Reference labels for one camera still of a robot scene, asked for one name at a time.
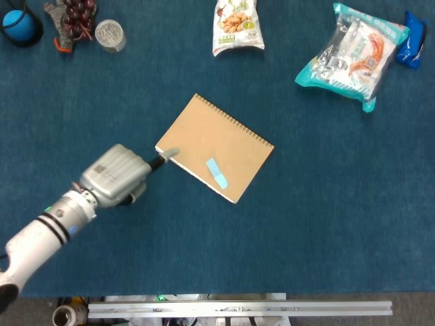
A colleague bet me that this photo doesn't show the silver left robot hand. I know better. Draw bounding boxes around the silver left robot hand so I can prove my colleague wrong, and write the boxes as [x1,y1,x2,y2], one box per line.
[78,143,180,209]

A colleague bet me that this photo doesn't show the light blue paper strip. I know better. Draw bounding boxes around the light blue paper strip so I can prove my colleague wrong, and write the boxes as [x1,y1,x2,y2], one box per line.
[205,157,228,189]

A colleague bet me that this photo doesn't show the brown spiral notebook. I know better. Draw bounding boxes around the brown spiral notebook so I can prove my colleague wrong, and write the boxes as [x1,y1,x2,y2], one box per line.
[154,92,275,205]

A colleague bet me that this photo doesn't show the brown tape roll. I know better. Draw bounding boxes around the brown tape roll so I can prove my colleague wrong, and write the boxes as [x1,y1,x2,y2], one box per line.
[51,304,88,326]

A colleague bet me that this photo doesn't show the clear round jar of clips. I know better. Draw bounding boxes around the clear round jar of clips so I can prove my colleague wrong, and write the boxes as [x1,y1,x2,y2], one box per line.
[94,19,127,54]

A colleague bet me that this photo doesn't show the grey knit glove orange cuff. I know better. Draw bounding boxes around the grey knit glove orange cuff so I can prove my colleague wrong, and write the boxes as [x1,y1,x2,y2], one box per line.
[43,0,77,54]

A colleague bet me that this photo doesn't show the black mesh pen holder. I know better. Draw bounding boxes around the black mesh pen holder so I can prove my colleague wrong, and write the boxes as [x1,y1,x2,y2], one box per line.
[0,0,44,48]

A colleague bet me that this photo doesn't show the dark red grape bunch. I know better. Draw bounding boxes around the dark red grape bunch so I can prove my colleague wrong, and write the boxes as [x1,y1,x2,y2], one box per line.
[60,0,98,41]

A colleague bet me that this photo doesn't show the blue ball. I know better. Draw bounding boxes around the blue ball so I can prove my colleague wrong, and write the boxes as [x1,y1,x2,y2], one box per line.
[2,10,36,39]

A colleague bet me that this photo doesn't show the white nut snack bag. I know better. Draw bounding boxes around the white nut snack bag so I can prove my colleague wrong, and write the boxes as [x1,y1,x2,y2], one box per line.
[212,0,265,57]

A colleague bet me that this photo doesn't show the teal felt table cloth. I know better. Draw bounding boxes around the teal felt table cloth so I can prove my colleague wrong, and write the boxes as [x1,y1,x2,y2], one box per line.
[0,0,435,298]

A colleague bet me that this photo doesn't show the teal shrimp snack multipack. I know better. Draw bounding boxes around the teal shrimp snack multipack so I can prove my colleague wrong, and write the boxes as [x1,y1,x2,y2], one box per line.
[294,3,411,113]

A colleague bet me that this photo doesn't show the blue snack packet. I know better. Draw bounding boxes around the blue snack packet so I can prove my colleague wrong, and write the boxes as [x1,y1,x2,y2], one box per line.
[396,10,429,70]

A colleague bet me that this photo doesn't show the aluminium extrusion rail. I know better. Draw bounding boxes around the aluminium extrusion rail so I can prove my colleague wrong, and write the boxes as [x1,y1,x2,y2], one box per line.
[87,300,394,319]

